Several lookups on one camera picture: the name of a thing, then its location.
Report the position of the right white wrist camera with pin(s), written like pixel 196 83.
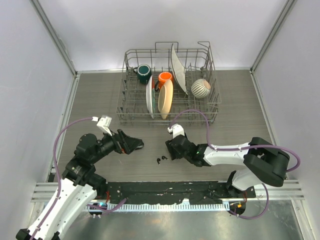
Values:
pixel 176 130

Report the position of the striped round bowl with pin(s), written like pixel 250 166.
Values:
pixel 201 88

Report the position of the beige bowl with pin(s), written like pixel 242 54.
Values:
pixel 165 99

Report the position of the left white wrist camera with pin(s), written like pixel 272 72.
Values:
pixel 103 123

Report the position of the white upright plate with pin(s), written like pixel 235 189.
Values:
pixel 178 70

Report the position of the black oblong charging case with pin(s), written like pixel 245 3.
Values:
pixel 139 145

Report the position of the orange mug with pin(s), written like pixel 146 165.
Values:
pixel 163 77

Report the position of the white green plate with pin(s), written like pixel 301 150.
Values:
pixel 150 97

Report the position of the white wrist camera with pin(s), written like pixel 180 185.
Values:
pixel 103 123
pixel 176 130

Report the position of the grey wire dish rack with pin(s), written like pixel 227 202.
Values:
pixel 198 63

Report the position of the white slotted cable duct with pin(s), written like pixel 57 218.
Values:
pixel 185 206

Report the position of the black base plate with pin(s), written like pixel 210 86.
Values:
pixel 171 192

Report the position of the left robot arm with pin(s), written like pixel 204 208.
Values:
pixel 79 185

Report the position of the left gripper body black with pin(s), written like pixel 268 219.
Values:
pixel 118 145

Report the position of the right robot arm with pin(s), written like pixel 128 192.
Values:
pixel 262 162

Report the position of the dark green mug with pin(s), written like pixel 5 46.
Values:
pixel 143 73

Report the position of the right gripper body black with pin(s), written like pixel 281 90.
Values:
pixel 174 153

